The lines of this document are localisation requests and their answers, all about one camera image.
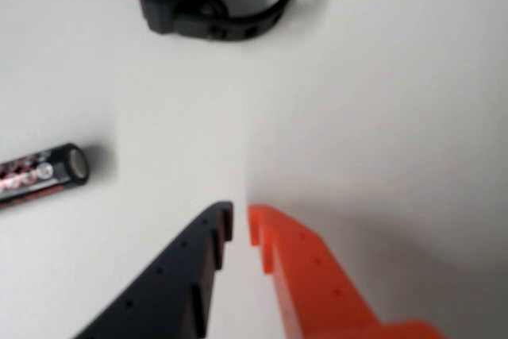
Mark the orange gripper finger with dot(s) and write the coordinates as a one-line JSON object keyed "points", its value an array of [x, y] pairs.
{"points": [[317, 291]]}

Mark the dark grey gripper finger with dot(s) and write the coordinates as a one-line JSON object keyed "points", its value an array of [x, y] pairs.
{"points": [[170, 287]]}

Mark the black battery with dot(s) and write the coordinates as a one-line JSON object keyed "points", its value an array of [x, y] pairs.
{"points": [[35, 178]]}

